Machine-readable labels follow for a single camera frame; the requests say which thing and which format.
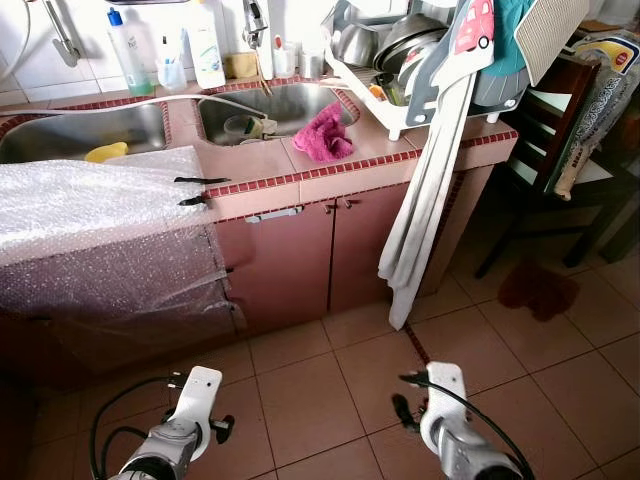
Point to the yellow plastic bowl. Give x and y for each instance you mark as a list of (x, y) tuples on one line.
[(108, 153)]

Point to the pink cabinet door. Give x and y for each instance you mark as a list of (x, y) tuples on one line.
[(290, 270), (370, 250)]

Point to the dark red floor rag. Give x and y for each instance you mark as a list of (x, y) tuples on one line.
[(538, 290)]

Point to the short black tape strip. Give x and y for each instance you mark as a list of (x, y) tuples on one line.
[(195, 199)]

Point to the clear bubble wrap sheet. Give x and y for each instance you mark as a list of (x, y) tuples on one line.
[(90, 220)]

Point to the long black tape strip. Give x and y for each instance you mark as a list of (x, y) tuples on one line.
[(200, 180)]

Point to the pink cloth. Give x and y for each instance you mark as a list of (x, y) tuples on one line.
[(322, 135)]

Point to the small bowl green sponge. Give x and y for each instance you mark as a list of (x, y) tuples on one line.
[(240, 128)]

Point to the white dish rack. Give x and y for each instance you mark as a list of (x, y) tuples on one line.
[(385, 112)]

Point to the dark wooden chair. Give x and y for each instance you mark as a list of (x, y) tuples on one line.
[(555, 120)]

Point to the stainless steel sink basin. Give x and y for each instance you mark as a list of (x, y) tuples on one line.
[(290, 105), (70, 135)]

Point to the clear plastic cup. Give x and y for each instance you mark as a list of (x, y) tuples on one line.
[(172, 78)]

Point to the grey printed bag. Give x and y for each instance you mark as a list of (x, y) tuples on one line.
[(600, 110)]

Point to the yellow sponge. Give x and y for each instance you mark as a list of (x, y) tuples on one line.
[(242, 66)]

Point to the metal cup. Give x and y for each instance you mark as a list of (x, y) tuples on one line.
[(312, 63)]

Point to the steel pan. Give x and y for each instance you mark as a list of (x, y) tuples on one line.
[(410, 45)]

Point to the soap bottle blue cap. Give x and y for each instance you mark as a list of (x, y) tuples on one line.
[(135, 65)]

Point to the white detergent bottle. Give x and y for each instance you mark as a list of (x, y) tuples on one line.
[(207, 55)]

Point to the small steel mixing bowl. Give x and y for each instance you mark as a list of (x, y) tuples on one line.
[(355, 42)]

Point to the blue white toothbrush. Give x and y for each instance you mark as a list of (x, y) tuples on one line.
[(168, 52)]

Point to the teal cloth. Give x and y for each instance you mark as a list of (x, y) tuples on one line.
[(515, 35)]

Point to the beige ribbed board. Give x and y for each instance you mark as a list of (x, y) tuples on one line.
[(550, 35)]

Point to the chrome sink faucet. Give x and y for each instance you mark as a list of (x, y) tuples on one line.
[(257, 25)]

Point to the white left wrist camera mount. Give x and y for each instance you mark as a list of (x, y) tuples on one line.
[(198, 400)]

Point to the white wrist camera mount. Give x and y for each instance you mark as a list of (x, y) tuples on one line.
[(447, 395), (198, 400)]

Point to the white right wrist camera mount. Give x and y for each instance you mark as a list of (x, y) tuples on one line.
[(447, 395)]

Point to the chrome wall tap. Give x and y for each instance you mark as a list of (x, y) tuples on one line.
[(65, 40)]

